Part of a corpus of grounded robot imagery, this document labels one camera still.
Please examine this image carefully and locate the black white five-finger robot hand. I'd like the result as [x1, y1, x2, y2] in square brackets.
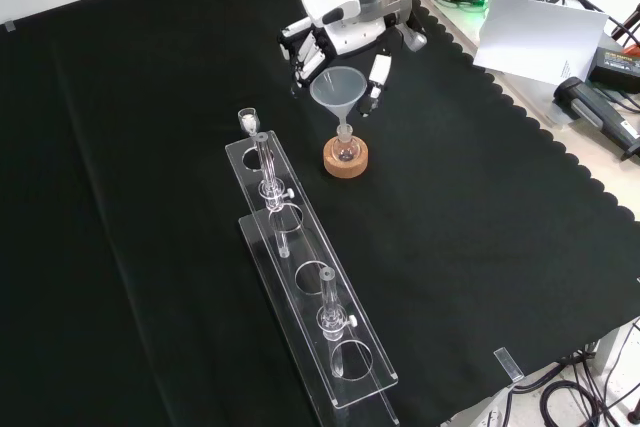
[277, 0, 429, 119]

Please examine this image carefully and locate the black cable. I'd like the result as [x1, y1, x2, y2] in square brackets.
[541, 378, 610, 427]
[508, 317, 640, 394]

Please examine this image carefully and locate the small glass round-bottom flask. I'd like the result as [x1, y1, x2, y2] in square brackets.
[332, 125, 362, 161]

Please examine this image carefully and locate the clear plastic strip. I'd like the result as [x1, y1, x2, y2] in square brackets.
[493, 346, 525, 381]

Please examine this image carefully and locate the black power adapter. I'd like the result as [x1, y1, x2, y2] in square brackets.
[588, 43, 640, 97]

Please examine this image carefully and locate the black handheld device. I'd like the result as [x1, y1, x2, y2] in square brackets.
[551, 76, 640, 162]

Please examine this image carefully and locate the clear acrylic funnel stand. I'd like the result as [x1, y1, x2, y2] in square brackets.
[224, 128, 401, 427]

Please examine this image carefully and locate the clear plastic funnel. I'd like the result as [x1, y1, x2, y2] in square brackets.
[309, 66, 368, 137]

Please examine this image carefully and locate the pale board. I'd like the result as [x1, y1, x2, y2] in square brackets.
[471, 0, 611, 86]

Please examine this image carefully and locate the small glass weighing funnel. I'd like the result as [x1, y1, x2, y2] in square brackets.
[237, 107, 263, 138]

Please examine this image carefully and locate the black bench cloth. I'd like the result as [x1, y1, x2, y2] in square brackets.
[0, 0, 640, 427]

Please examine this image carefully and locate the cork ring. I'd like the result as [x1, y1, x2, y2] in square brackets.
[322, 138, 371, 180]

